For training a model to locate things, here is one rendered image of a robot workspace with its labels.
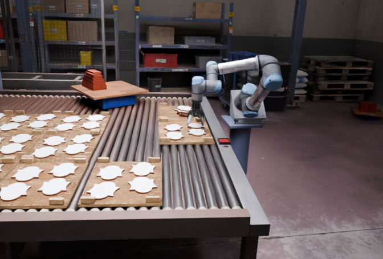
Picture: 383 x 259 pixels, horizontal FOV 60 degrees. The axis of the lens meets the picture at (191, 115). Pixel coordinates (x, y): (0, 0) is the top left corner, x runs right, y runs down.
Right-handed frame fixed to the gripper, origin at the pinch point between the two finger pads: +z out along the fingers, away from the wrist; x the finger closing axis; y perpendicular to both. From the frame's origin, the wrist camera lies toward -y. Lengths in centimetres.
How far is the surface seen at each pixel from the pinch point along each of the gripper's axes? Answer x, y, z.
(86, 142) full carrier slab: -69, 27, 1
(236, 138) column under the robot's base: 38, -29, 22
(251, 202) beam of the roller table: 15, 93, -1
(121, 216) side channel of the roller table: -41, 106, -4
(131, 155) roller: -41, 43, 2
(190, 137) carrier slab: -5.4, 19.0, 0.7
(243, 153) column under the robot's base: 45, -27, 36
